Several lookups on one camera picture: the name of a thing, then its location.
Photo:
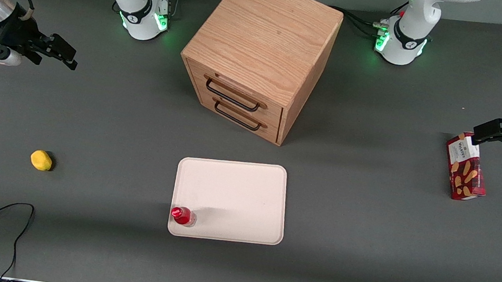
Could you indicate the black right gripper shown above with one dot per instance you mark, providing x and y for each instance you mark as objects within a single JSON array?
[{"x": 16, "y": 29}]

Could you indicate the red coke bottle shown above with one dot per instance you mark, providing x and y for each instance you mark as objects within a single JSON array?
[{"x": 182, "y": 215}]

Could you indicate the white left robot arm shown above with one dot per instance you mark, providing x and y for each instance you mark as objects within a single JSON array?
[{"x": 411, "y": 41}]

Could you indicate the cream plastic tray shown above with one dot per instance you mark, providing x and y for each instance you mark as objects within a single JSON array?
[{"x": 234, "y": 196}]

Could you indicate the red shortbread cookie box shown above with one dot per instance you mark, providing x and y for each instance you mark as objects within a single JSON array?
[{"x": 465, "y": 169}]

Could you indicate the yellow lemon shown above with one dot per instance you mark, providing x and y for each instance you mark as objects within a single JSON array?
[{"x": 40, "y": 160}]

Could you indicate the wooden drawer front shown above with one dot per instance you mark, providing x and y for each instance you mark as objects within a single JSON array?
[
  {"x": 244, "y": 121},
  {"x": 238, "y": 89}
]

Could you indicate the wooden drawer cabinet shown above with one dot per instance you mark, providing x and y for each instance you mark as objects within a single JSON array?
[{"x": 263, "y": 37}]

